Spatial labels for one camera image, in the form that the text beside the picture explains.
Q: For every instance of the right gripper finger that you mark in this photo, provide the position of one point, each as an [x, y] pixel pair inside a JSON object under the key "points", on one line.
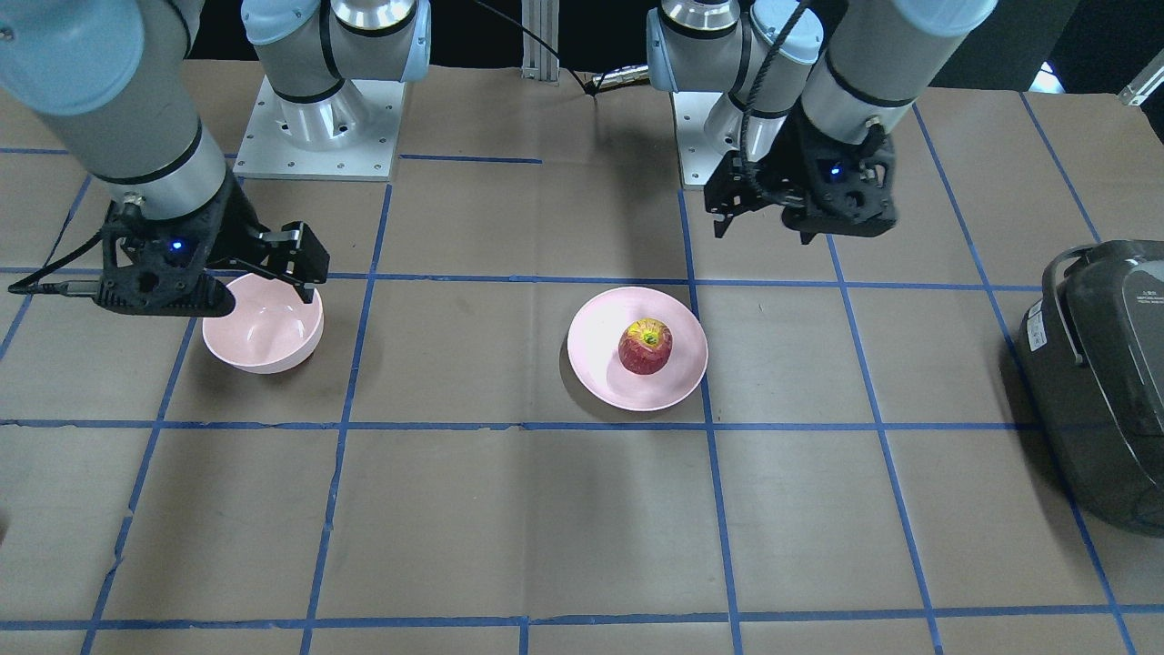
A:
{"points": [[297, 240], [292, 275]]}

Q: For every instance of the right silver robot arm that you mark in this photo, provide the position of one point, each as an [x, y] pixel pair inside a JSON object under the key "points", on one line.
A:
{"points": [[103, 77]]}

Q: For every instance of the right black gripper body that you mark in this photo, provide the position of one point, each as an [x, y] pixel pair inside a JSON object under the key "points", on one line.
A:
{"points": [[238, 226]]}

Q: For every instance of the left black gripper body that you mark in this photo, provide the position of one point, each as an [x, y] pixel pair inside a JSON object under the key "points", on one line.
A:
{"points": [[789, 169]]}

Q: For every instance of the black rice cooker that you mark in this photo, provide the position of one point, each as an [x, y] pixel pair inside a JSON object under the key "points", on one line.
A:
{"points": [[1092, 351]]}

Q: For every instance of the pink bowl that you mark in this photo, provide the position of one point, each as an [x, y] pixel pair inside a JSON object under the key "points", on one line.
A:
{"points": [[271, 329]]}

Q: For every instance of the pink plate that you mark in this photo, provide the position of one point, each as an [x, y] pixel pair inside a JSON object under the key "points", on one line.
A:
{"points": [[592, 340]]}

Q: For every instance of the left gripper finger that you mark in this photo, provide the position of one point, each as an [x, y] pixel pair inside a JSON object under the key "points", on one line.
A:
{"points": [[726, 210], [728, 179]]}

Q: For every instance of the red yellow apple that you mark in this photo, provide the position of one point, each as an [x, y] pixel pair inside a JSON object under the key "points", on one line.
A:
{"points": [[645, 346]]}

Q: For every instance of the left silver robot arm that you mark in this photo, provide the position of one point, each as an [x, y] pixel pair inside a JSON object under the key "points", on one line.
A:
{"points": [[815, 109]]}

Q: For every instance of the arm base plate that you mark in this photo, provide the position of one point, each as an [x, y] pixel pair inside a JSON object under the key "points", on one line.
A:
{"points": [[350, 136], [707, 125]]}

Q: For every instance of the aluminium frame post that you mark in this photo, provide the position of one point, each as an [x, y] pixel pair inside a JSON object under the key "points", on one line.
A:
{"points": [[539, 20]]}

